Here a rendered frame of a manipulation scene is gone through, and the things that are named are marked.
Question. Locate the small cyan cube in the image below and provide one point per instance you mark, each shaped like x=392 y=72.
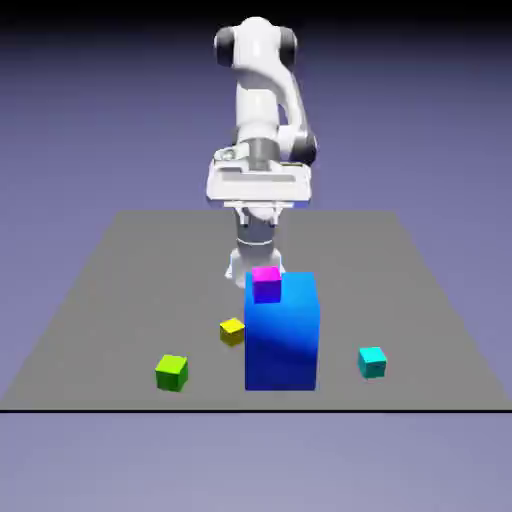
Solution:
x=372 y=362

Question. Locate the small yellow cube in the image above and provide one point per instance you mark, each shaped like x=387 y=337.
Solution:
x=232 y=331

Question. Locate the small magenta cube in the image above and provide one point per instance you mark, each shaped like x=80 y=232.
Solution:
x=266 y=284

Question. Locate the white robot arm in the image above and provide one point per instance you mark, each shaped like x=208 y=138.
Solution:
x=256 y=80

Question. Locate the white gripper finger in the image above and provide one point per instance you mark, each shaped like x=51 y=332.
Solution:
x=272 y=216
x=243 y=216

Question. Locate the small green cube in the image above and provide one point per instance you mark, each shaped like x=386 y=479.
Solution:
x=172 y=372

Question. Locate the large blue box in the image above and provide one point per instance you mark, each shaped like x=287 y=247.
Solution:
x=282 y=332

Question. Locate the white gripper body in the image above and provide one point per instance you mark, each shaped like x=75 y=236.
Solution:
x=258 y=188

